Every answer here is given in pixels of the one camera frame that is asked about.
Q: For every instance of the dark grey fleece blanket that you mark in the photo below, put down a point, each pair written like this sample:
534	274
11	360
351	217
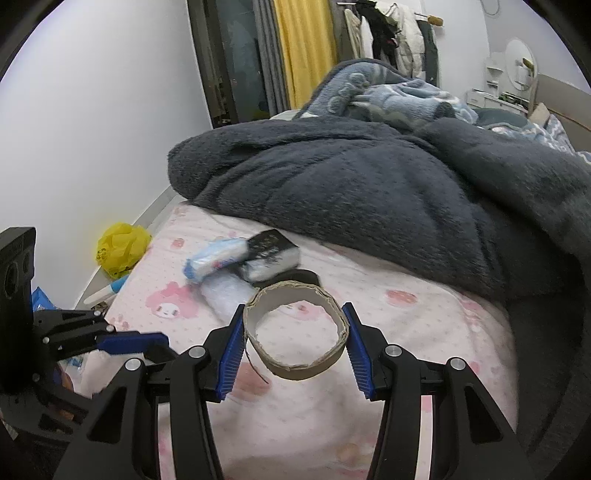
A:
369	184

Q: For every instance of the grey curtain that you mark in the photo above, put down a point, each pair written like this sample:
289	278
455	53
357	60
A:
272	55
337	27

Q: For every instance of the grey hanging pants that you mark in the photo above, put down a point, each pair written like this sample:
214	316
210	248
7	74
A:
429	50

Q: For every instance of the dark teal pillow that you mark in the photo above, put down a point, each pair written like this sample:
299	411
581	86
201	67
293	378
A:
501	119

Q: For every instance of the clear bubble wrap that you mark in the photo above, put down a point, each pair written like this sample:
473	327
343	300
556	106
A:
221	295

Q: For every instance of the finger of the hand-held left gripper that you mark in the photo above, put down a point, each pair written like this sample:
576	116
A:
161	356
134	342

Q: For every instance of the clothes on hanging rail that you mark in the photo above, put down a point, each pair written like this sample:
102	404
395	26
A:
434	19

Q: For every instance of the black plastic piece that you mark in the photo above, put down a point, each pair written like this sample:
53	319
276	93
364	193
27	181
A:
304	278

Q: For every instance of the yellow curtain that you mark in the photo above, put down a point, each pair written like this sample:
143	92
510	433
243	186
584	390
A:
304	50

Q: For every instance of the blue fleece bear blanket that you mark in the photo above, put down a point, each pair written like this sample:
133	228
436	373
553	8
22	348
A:
341	87

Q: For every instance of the glass balcony door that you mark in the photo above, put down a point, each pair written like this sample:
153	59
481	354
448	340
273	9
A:
235	60

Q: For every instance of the grey fleece clothing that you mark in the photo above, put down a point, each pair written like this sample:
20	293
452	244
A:
27	461

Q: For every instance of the beige pillow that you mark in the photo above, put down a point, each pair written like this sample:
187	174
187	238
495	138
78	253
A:
540	114

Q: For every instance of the black hanging garment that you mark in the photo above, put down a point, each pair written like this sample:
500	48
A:
381	27

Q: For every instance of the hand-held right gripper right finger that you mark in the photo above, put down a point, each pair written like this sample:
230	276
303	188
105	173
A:
360	364

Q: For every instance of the blue and white toy grabber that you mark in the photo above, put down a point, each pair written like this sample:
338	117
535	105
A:
108	290

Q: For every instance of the short cardboard tape roll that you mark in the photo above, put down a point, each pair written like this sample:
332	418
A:
295	369

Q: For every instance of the pink printed blanket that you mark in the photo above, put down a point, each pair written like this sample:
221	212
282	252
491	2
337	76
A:
415	323

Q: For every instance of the round mirror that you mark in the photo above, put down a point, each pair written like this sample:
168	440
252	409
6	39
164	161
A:
517	60

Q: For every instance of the white dressing table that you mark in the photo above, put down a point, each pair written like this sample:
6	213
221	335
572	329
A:
485	99

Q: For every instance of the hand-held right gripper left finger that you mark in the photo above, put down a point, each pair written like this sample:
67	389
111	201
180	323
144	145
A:
231	360

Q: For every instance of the yellow plastic bag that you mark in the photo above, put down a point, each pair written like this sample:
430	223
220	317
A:
122	249

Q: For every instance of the grey upholstered headboard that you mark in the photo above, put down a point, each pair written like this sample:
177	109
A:
563	97

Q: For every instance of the white corner shelf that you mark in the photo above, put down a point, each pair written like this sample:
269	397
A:
494	69

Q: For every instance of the beige hanging coat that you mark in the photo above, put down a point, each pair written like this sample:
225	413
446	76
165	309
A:
355	32

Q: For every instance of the blue snack packet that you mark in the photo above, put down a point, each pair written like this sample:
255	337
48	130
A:
41	300

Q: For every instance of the black box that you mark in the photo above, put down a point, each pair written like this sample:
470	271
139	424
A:
270	247

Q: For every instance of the blue tissue packet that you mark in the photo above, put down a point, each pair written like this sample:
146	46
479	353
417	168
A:
212	261

